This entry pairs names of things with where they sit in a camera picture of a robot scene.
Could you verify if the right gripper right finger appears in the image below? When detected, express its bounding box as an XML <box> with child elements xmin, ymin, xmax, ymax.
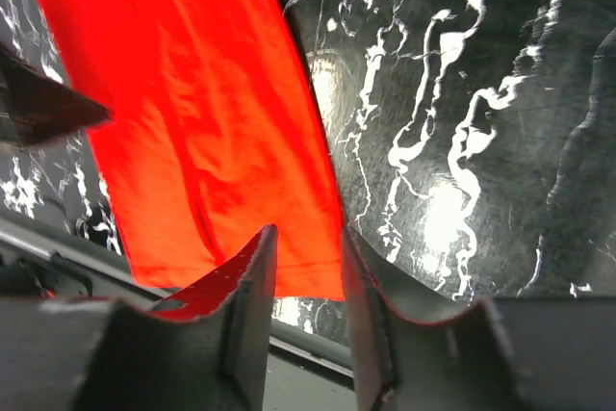
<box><xmin>340</xmin><ymin>226</ymin><xmax>487</xmax><ymax>411</ymax></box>

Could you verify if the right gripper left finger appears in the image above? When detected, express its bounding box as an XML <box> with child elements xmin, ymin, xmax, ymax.
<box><xmin>143</xmin><ymin>225</ymin><xmax>277</xmax><ymax>410</ymax></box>

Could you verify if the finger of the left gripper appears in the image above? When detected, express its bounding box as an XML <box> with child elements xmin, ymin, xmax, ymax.
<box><xmin>1</xmin><ymin>45</ymin><xmax>110</xmax><ymax>146</ymax></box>

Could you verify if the red t-shirt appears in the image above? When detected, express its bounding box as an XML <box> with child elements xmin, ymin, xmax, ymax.
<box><xmin>38</xmin><ymin>0</ymin><xmax>343</xmax><ymax>300</ymax></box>

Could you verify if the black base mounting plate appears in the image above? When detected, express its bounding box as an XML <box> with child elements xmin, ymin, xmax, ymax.
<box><xmin>1</xmin><ymin>210</ymin><xmax>353</xmax><ymax>379</ymax></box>

